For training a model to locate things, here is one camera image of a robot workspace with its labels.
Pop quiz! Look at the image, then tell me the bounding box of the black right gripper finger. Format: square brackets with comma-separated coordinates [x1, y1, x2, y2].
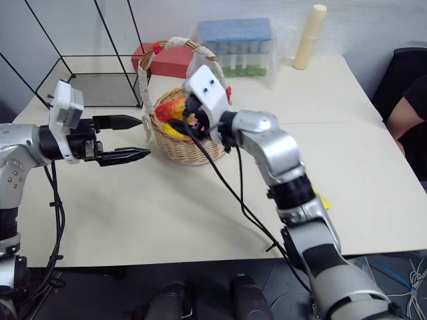
[169, 119, 194, 135]

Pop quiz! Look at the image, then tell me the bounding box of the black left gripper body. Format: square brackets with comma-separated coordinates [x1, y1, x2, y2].
[64, 119, 105, 164]

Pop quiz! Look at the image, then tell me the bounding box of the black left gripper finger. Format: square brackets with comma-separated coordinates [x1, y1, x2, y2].
[92, 114, 141, 132]
[98, 147, 152, 168]

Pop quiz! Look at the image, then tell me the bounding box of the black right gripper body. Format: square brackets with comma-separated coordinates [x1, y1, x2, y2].
[181, 93, 215, 139]

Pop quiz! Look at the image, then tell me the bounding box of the red orange toy fruit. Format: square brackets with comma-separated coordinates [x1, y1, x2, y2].
[155, 97, 187, 121]

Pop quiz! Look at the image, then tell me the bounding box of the yellow toy fruit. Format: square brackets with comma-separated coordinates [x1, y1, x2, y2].
[162, 122, 188, 138]

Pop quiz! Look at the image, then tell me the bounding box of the red box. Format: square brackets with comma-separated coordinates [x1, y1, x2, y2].
[131, 42, 197, 79]

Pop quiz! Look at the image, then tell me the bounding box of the tube box with blue lid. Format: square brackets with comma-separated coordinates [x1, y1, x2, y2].
[191, 17, 278, 79]

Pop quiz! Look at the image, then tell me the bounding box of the cream cylindrical bottle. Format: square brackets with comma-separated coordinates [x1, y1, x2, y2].
[292, 3, 328, 71]

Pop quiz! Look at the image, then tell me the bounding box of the dark rounded shape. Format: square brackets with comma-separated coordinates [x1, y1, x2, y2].
[146, 281, 189, 320]
[228, 273, 270, 320]

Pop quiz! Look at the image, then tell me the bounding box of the yellow paper note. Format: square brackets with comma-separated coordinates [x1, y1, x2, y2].
[312, 187, 334, 211]

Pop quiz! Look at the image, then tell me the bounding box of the black chair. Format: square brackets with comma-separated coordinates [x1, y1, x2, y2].
[370, 39, 427, 121]

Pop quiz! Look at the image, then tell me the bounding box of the wicker basket with handle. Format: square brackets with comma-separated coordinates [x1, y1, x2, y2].
[137, 36, 234, 166]

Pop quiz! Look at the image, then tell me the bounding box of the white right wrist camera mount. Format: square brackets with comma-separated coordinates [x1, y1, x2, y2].
[183, 64, 235, 141]

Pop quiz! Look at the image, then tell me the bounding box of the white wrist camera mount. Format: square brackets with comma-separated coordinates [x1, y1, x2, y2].
[183, 64, 235, 141]
[47, 79, 85, 166]

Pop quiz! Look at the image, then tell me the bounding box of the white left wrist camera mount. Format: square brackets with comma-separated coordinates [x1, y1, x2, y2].
[47, 79, 85, 166]

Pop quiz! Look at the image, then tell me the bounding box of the black wire rack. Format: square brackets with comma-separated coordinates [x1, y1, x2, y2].
[0, 0, 145, 110]

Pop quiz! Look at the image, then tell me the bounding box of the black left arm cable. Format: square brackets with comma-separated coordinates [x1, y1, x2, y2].
[42, 161, 67, 303]

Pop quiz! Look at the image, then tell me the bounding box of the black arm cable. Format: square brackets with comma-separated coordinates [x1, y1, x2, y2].
[181, 111, 313, 296]
[42, 161, 67, 303]

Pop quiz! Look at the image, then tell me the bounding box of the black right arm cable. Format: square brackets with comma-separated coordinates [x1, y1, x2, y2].
[181, 111, 313, 296]

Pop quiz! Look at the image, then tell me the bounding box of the blue cable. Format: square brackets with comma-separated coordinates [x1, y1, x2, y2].
[375, 261, 418, 293]

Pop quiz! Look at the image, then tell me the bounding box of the white cable bundle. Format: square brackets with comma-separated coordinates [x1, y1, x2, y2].
[402, 255, 427, 320]

